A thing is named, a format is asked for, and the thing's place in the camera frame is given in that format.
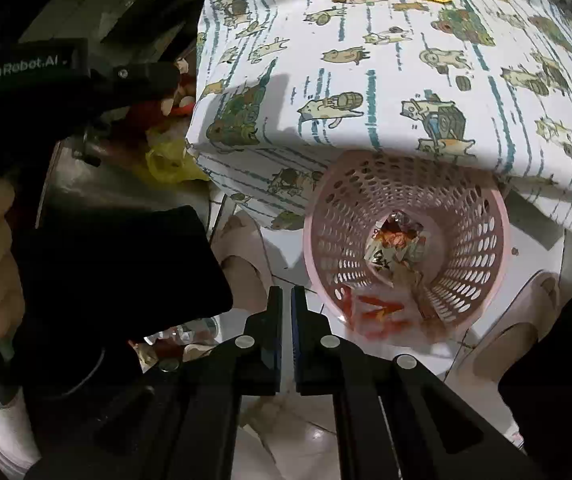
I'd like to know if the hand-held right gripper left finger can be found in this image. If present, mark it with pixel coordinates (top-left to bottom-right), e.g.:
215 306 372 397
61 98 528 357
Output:
30 286 284 480

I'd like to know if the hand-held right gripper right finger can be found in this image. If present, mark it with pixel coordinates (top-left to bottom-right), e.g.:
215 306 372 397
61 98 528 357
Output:
291 286 542 480

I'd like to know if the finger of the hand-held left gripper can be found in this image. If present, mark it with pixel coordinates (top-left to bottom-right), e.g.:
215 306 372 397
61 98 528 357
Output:
90 62 181 111

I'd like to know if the red snack wrapper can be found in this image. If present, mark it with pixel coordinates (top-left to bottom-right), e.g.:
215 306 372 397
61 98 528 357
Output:
343 292 407 341

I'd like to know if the pink plastic basket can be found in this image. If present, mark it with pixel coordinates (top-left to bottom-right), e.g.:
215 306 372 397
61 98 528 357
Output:
302 149 511 333

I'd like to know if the red bowl of potatoes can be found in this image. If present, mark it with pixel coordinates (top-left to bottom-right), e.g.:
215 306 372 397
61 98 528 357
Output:
133 57 199 128

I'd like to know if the clear plastic bottle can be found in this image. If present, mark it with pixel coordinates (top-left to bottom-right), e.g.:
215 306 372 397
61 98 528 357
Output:
158 320 224 356

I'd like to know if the yellow plastic bag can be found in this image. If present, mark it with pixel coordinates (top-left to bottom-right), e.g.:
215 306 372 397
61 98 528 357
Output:
146 135 211 183

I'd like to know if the pink slipper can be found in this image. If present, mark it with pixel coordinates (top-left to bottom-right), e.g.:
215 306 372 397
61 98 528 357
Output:
211 210 274 311
458 270 562 386

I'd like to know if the animal printed cloth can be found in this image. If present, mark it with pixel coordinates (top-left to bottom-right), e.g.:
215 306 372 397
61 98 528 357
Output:
186 0 572 256

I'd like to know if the person's black trouser leg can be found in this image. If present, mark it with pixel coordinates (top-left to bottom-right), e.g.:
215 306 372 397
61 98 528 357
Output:
497 290 572 480

